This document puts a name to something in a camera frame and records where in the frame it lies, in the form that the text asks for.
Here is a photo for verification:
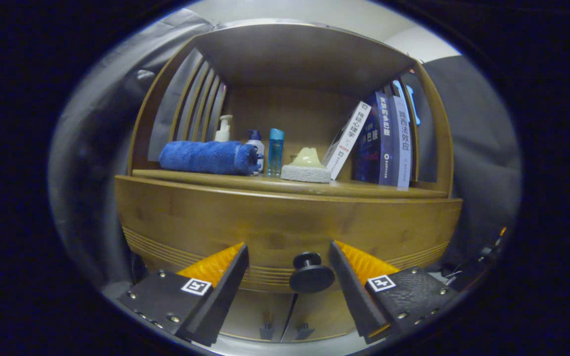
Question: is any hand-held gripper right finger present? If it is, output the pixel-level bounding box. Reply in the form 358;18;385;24
329;240;459;345

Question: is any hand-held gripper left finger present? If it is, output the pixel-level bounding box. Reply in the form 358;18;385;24
117;242;249;347

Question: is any wooden drawer with black knob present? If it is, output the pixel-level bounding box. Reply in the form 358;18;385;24
114;176;464;294

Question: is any green-topped white sponge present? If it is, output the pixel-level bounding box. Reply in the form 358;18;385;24
280;147;333;184

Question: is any wooden cabinet door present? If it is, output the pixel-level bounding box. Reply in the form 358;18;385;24
283;292;360;342
218;289;290;342

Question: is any wooden countertop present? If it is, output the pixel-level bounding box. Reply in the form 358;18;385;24
132;169;449;199

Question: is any wooden cabinet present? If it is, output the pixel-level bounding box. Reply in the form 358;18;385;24
127;19;456;343

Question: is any black device with orange part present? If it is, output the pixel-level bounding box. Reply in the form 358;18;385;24
443;226;508;292

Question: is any blue rolled towel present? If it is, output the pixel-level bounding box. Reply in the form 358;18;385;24
159;140;261;176

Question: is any clear blue bottle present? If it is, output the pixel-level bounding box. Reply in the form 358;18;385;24
267;128;285;178

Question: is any white bottle with blue cap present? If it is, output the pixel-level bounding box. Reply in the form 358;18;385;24
244;130;266;174

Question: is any dark blue book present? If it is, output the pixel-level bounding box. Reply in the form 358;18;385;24
353;91;395;186

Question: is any white book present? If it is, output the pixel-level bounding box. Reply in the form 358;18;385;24
321;101;372;180

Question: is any pale grey-blue book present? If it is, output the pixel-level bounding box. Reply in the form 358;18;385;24
391;95;413;191

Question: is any white pump bottle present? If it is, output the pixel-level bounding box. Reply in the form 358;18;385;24
214;115;234;143

